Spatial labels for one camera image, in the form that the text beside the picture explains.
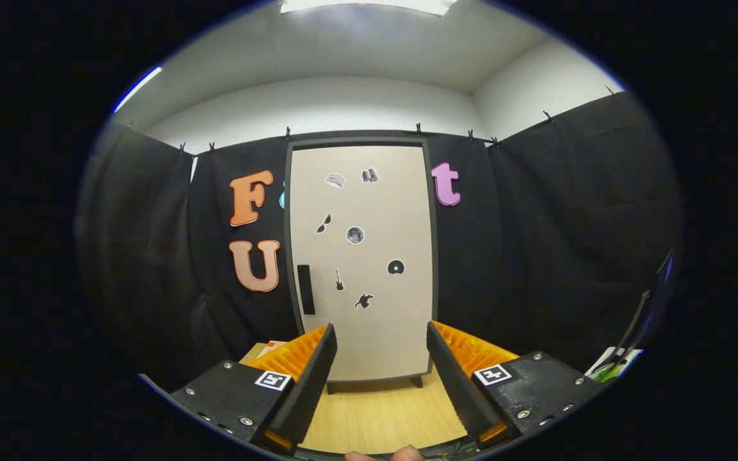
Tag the beige shoe cabinet door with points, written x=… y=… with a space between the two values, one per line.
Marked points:
x=382 y=205

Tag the dark grey shoe cabinet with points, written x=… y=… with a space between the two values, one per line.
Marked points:
x=356 y=141

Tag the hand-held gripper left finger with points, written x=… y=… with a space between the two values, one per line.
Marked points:
x=308 y=390

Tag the wide ceiling light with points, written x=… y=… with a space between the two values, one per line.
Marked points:
x=369 y=5

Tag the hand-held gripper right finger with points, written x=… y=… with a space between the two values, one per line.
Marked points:
x=459 y=384

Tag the row of black cloth clips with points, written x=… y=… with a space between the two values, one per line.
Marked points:
x=418 y=130

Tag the black backdrop cloth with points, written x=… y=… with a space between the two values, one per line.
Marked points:
x=151 y=256

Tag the long ceiling light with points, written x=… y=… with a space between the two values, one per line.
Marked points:
x=141 y=83

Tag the green object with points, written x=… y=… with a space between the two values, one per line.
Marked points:
x=612 y=373

